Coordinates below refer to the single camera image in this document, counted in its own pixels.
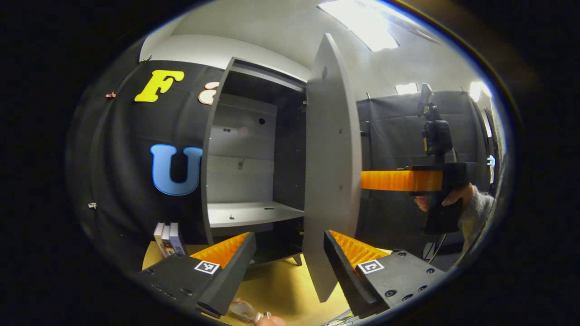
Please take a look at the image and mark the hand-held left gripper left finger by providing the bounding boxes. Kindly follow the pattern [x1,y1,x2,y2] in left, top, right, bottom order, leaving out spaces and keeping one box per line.
[136,232,257,319]

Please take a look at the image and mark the black cable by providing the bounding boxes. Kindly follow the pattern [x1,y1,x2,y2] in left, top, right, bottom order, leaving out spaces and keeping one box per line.
[424,233,449,264]

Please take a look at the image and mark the clear plastic bottle red ring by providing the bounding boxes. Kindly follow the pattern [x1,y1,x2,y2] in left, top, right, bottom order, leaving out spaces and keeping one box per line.
[229,297,272,324]

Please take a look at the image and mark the dark grey cabinet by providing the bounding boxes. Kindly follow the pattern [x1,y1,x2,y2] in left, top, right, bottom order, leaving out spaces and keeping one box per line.
[199,57,311,267]

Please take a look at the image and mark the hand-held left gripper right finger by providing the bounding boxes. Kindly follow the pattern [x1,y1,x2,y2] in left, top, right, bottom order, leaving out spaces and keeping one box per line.
[323,230,447,320]

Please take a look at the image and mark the grey blue book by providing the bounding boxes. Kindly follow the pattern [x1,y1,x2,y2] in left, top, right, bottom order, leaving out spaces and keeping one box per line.
[169,222,187,256]

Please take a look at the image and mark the beige cabinet door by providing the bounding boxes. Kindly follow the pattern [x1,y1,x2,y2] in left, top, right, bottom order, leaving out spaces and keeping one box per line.
[301,33,363,303]

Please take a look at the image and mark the large ceiling light panel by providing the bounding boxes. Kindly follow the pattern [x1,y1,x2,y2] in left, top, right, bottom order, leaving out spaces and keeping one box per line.
[317,0,399,52]

